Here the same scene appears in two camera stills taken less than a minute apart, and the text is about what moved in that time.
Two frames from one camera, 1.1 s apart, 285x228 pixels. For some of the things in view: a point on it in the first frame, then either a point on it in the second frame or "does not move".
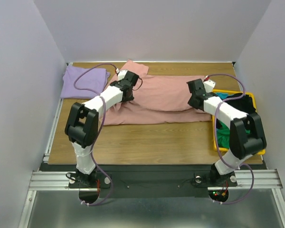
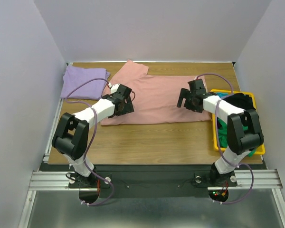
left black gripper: [130, 99] → [128, 109]
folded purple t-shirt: [95, 79] does not move
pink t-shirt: [157, 99] does not move
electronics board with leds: [219, 195] does not move
